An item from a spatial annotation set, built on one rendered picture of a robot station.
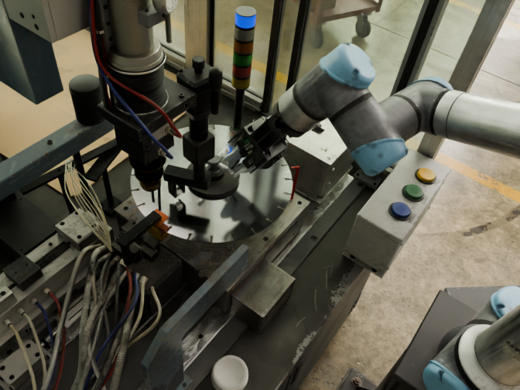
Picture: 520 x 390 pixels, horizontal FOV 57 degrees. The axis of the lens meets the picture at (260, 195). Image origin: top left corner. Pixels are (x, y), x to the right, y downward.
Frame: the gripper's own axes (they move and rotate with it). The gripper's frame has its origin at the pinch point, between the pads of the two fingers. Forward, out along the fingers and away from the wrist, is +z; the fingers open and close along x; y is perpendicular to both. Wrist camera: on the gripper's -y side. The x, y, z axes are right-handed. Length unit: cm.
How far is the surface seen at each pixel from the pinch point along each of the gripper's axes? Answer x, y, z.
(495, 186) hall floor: 77, -173, 30
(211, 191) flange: 1.4, 6.0, 3.8
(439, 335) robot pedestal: 54, -13, -6
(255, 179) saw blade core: 4.6, -3.1, 0.9
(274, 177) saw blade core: 6.5, -6.1, -0.9
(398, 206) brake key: 27.4, -21.1, -11.6
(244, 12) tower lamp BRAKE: -25.6, -19.5, -10.3
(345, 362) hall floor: 76, -48, 61
